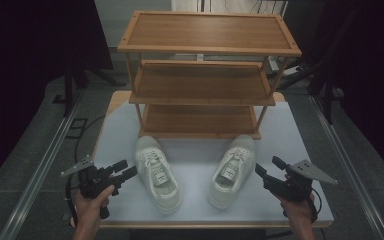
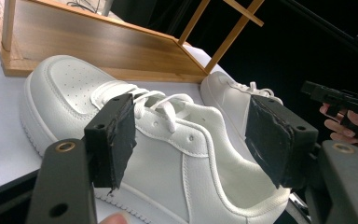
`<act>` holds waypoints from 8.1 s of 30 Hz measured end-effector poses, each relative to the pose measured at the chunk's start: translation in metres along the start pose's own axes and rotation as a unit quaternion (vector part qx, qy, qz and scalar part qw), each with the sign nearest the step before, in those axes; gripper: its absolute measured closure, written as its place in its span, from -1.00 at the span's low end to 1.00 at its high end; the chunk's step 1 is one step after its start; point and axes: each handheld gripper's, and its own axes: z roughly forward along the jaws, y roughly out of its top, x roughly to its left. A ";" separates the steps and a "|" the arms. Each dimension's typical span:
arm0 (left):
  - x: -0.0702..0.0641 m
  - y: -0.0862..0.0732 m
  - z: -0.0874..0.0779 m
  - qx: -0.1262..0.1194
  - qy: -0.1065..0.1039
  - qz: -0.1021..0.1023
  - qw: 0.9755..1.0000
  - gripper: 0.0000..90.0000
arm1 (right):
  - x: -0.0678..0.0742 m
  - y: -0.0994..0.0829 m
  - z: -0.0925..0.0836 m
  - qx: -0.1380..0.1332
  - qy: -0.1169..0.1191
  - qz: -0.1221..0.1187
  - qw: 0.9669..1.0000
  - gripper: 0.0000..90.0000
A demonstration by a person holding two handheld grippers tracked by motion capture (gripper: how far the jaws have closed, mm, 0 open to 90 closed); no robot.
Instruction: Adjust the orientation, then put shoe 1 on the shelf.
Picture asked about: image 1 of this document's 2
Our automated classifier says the white sneaker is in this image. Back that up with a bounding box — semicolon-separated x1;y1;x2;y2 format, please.
206;133;258;211
134;135;183;215

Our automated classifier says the dark curtain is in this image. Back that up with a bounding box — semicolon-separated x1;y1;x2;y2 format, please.
0;0;115;196
281;0;384;188

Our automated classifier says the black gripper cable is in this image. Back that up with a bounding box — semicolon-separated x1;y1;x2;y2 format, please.
308;187;323;224
64;173;80;228

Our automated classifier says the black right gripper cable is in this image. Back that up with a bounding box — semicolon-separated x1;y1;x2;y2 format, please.
308;187;323;224

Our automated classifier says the metal floor rail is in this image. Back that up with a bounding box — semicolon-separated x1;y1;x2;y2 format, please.
0;94;85;240
308;94;384;240

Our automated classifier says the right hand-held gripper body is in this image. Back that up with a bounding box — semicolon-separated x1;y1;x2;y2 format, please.
262;159;339;203

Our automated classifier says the black stand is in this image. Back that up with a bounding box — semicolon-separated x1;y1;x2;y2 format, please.
51;63;128;118
276;49;346;125

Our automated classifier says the person's right hand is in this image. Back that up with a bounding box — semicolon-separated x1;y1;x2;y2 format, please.
274;191;316;224

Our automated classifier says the black floor cable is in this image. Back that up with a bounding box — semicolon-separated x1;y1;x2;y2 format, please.
73;114;106;164

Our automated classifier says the white power strip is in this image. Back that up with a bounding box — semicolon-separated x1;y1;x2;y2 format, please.
268;55;304;77

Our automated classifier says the wooden three-tier shoe rack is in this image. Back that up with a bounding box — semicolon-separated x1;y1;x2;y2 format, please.
116;9;303;141

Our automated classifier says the person's left hand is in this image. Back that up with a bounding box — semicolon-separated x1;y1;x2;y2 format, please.
74;184;116;228

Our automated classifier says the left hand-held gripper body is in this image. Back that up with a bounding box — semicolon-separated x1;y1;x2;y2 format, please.
60;155;129;220

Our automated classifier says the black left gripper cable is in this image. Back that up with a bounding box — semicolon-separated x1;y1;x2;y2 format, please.
64;173;80;228

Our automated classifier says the white cabinet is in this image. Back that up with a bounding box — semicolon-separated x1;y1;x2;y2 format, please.
170;0;289;17

